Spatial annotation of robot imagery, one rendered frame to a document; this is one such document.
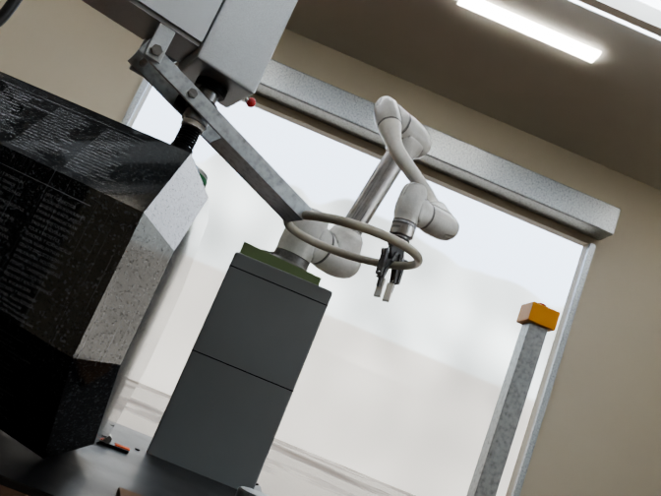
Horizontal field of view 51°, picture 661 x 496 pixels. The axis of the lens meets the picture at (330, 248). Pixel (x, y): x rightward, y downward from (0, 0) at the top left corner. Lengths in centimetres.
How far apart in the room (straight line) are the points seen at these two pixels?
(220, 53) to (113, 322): 90
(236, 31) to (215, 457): 144
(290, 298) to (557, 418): 506
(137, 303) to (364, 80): 617
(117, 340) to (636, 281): 681
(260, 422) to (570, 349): 524
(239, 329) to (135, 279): 108
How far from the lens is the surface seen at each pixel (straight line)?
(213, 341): 259
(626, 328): 777
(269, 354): 259
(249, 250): 267
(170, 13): 209
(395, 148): 277
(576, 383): 746
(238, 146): 211
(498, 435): 280
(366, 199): 295
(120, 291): 155
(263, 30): 218
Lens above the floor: 30
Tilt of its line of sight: 14 degrees up
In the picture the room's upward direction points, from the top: 22 degrees clockwise
